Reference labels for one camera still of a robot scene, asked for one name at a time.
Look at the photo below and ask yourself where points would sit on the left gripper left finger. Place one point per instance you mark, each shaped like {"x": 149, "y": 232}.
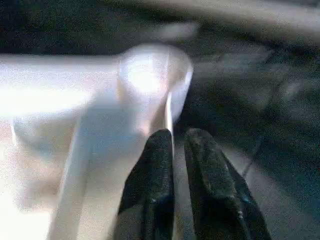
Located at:
{"x": 150, "y": 195}

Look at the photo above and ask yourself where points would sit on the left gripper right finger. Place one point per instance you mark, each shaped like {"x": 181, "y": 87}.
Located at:
{"x": 220, "y": 195}

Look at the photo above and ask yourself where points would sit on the white plastic table top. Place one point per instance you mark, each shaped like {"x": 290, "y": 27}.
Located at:
{"x": 50, "y": 150}

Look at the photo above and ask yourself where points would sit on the black work mat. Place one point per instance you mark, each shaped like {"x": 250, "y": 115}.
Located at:
{"x": 270, "y": 140}

